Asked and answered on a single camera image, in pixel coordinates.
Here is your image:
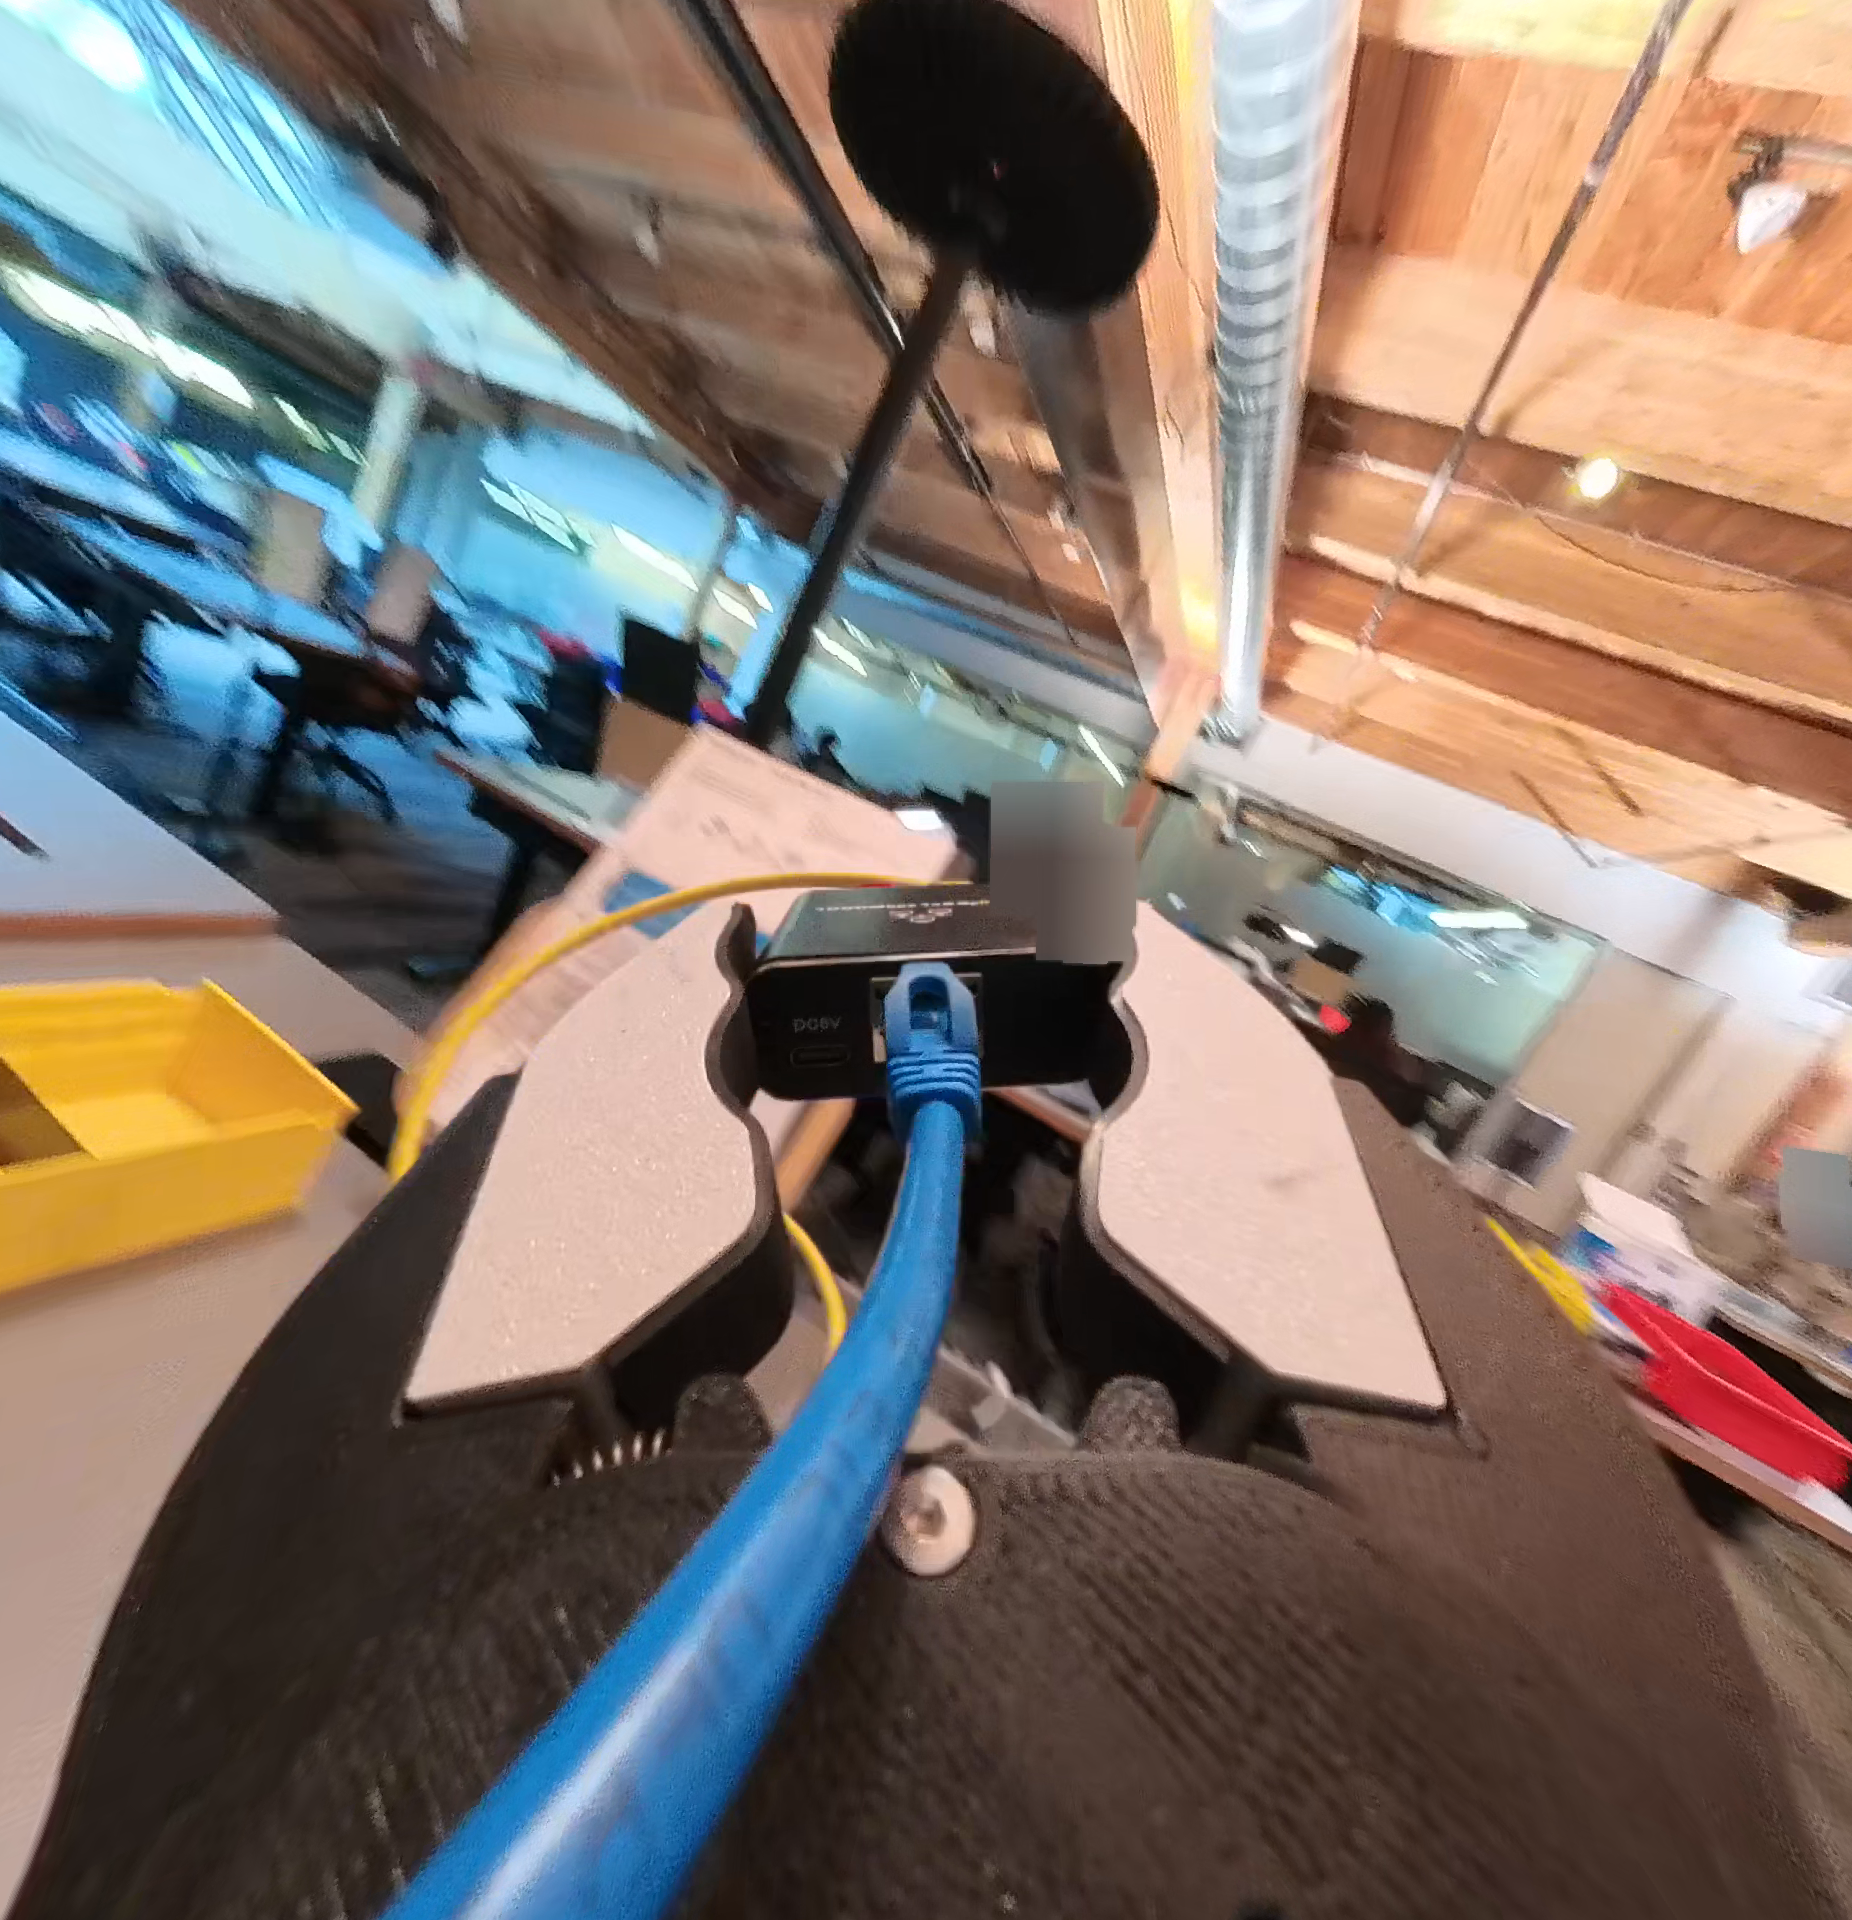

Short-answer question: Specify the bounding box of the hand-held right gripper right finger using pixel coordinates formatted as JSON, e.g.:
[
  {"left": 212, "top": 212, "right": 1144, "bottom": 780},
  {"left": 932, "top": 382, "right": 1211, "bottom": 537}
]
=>
[{"left": 1057, "top": 900, "right": 1454, "bottom": 1418}]

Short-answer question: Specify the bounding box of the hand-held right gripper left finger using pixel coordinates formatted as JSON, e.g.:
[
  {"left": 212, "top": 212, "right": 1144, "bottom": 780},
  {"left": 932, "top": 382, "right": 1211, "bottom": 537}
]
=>
[{"left": 402, "top": 900, "right": 797, "bottom": 1418}]

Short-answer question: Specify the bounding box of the yellow ethernet cable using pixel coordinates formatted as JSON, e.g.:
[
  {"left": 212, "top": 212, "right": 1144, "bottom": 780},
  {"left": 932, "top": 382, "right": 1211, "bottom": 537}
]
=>
[{"left": 387, "top": 870, "right": 945, "bottom": 1360}]

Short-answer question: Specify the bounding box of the black ethernet splitter box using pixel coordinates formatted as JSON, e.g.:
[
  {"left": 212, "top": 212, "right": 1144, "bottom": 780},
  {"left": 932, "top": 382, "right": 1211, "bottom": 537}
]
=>
[{"left": 743, "top": 887, "right": 1131, "bottom": 1103}]

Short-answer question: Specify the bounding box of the blue ethernet cable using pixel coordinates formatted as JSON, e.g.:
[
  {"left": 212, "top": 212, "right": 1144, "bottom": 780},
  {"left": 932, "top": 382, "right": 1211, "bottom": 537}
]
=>
[{"left": 387, "top": 967, "right": 990, "bottom": 1920}]

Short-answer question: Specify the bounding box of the yellow plastic bin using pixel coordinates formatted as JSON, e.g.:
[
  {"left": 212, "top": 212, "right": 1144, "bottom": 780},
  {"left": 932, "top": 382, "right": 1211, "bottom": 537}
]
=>
[{"left": 0, "top": 980, "right": 362, "bottom": 1302}]

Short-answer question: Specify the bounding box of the grey desk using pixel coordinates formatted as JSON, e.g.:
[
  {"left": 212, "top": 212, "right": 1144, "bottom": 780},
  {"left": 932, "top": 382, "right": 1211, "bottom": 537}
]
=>
[{"left": 0, "top": 682, "right": 929, "bottom": 1920}]

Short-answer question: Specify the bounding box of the wooden instruction board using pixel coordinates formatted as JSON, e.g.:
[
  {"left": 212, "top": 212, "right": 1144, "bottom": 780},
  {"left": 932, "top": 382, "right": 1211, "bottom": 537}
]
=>
[{"left": 528, "top": 734, "right": 960, "bottom": 1053}]

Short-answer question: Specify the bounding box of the red plastic bin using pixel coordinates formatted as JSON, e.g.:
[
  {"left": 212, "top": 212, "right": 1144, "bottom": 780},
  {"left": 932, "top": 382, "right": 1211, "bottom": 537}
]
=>
[{"left": 1600, "top": 1283, "right": 1852, "bottom": 1494}]

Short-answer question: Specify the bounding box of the black fuzzy ball on pole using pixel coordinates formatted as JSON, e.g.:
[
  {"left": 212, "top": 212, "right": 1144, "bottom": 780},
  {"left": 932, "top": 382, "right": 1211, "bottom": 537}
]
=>
[{"left": 743, "top": 0, "right": 1165, "bottom": 752}]

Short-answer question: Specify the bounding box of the silver ventilation duct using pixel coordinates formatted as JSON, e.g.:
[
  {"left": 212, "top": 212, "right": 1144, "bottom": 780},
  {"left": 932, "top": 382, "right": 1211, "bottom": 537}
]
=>
[{"left": 1202, "top": 0, "right": 1349, "bottom": 746}]

